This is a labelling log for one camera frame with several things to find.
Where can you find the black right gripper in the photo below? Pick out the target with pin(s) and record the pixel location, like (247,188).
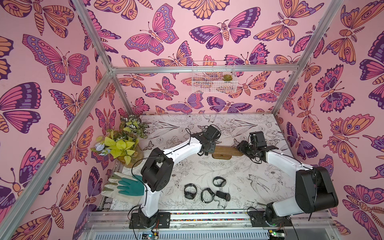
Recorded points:
(247,148)

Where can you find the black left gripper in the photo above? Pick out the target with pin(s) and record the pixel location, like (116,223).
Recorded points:
(212,151)

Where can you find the wooden watch stand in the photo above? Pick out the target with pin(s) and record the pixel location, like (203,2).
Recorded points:
(226,153)

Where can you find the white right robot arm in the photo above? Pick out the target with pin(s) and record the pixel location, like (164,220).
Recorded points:
(314,189)

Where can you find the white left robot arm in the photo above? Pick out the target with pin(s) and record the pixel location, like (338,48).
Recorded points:
(157,170)

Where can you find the small succulent plant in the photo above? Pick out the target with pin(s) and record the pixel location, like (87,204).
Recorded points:
(227,77)

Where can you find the green potted plant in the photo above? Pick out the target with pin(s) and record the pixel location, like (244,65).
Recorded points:
(122,144)

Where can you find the white green work glove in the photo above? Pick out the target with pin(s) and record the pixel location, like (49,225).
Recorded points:
(124,188)

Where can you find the white wire basket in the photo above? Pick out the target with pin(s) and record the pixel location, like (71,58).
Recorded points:
(208,79)

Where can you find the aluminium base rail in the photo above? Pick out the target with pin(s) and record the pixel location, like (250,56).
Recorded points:
(209,225)

